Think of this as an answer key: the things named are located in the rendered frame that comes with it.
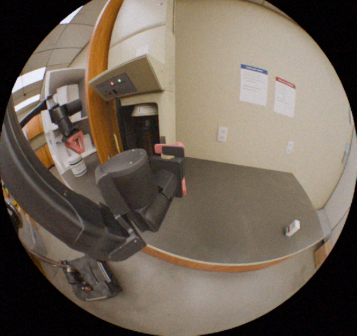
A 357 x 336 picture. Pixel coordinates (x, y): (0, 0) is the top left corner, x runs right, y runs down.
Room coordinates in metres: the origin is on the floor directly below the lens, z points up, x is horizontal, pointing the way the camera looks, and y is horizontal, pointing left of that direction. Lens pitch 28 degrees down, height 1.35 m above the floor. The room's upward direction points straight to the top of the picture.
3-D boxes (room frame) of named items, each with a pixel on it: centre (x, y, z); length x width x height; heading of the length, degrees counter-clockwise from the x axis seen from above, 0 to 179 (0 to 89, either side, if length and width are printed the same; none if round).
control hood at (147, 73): (0.39, 0.22, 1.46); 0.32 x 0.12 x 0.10; 72
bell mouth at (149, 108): (0.53, 0.15, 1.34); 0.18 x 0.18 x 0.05
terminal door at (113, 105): (0.36, 0.25, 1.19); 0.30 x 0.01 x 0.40; 40
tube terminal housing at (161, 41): (0.56, 0.16, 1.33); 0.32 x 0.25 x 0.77; 72
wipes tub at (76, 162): (0.50, 0.82, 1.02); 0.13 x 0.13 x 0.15
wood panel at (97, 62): (0.66, 0.37, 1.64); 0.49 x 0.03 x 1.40; 162
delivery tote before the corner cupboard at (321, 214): (-0.32, -2.40, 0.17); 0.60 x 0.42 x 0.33; 160
